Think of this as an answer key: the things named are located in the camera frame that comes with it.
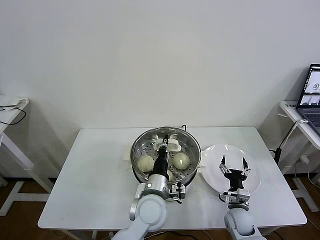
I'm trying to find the stainless steel steamer pot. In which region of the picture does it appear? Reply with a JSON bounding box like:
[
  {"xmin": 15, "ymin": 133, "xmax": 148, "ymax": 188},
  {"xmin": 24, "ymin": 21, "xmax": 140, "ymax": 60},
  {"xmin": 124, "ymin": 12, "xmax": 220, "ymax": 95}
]
[{"xmin": 123, "ymin": 126, "xmax": 208, "ymax": 187}]

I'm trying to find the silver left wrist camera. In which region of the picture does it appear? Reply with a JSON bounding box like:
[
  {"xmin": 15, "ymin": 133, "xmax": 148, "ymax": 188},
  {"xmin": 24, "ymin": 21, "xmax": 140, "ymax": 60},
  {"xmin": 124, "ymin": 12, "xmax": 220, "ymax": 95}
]
[{"xmin": 169, "ymin": 181, "xmax": 187, "ymax": 204}]

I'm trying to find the dark grey open laptop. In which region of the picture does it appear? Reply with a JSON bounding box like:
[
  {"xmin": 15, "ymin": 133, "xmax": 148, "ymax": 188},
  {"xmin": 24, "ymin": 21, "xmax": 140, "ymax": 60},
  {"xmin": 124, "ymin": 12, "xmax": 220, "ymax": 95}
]
[{"xmin": 296, "ymin": 63, "xmax": 320, "ymax": 137}]

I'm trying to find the white side table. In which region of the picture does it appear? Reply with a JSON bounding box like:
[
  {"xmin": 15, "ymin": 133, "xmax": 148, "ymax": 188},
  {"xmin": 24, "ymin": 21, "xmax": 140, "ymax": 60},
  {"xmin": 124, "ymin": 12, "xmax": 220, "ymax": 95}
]
[
  {"xmin": 0, "ymin": 97, "xmax": 55, "ymax": 217},
  {"xmin": 278, "ymin": 100, "xmax": 320, "ymax": 213}
]

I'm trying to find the white laptop cable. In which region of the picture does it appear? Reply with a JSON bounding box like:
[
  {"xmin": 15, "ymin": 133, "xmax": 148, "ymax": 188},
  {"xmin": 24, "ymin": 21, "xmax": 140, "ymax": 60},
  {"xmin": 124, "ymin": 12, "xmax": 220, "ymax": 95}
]
[{"xmin": 279, "ymin": 119, "xmax": 310, "ymax": 151}]

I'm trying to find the white folded cloth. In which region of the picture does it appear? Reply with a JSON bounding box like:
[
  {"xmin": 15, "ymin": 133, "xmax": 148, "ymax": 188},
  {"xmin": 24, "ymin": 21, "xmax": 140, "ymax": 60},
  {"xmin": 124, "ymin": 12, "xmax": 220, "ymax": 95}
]
[{"xmin": 0, "ymin": 96, "xmax": 29, "ymax": 111}]

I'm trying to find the black laptop cable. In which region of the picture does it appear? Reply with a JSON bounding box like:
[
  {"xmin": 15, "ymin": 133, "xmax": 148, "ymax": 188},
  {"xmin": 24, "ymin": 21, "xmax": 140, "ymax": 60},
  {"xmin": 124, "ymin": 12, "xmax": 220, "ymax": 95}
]
[{"xmin": 278, "ymin": 122, "xmax": 300, "ymax": 151}]

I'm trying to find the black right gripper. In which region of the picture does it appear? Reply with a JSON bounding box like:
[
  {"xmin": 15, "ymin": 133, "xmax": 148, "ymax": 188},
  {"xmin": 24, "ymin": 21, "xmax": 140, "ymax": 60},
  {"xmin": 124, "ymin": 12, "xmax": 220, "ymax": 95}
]
[{"xmin": 218, "ymin": 154, "xmax": 252, "ymax": 191}]

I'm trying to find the white round plate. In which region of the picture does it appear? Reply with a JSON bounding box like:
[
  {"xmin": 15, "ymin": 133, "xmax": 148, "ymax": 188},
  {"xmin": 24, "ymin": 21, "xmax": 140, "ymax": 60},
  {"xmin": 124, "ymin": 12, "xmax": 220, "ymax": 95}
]
[{"xmin": 200, "ymin": 144, "xmax": 262, "ymax": 197}]

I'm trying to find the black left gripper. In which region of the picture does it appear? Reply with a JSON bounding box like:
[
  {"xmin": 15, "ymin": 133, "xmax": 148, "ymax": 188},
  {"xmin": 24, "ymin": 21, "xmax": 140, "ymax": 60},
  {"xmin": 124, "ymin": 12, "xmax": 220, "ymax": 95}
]
[{"xmin": 152, "ymin": 134, "xmax": 171, "ymax": 176}]

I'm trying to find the thin black cable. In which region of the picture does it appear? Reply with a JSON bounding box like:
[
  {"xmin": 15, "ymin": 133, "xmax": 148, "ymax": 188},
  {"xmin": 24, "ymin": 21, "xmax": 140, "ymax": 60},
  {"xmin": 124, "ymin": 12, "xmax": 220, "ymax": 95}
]
[{"xmin": 0, "ymin": 106, "xmax": 27, "ymax": 126}]

